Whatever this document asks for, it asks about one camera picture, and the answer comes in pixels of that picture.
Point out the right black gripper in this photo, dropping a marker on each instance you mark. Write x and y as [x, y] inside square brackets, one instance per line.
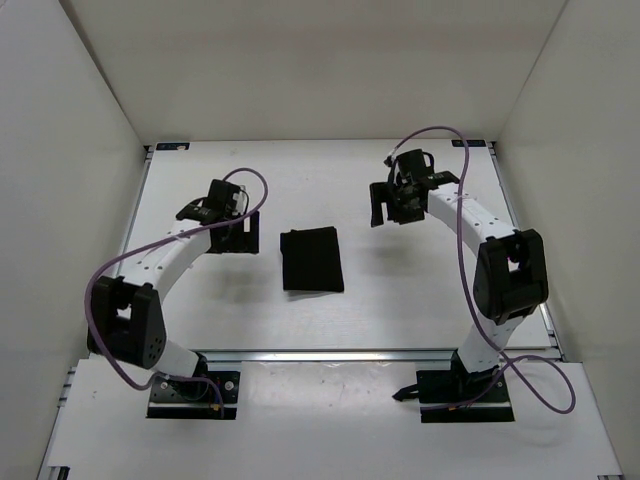
[382, 192]

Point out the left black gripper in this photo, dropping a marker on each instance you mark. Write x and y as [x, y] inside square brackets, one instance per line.
[246, 241]

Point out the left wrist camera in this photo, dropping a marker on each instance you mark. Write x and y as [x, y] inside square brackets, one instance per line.
[242, 200]

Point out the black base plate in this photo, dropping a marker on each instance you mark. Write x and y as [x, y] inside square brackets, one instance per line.
[170, 400]
[455, 396]

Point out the black skirt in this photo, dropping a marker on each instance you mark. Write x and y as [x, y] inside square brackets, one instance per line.
[311, 260]

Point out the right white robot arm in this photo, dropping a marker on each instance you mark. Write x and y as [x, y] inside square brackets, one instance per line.
[510, 279]

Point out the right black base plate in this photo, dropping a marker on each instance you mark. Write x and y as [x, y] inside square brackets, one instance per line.
[455, 396]

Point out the right blue label sticker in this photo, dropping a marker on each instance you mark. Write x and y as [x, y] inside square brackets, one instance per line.
[472, 143]

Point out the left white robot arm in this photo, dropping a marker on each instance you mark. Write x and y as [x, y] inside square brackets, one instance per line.
[126, 311]

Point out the blue label sticker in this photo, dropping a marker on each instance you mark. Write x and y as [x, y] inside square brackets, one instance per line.
[172, 146]
[472, 143]

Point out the left blue label sticker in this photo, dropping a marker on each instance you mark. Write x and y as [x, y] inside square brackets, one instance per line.
[172, 146]

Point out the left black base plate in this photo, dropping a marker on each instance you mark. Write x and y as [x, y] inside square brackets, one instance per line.
[170, 400]

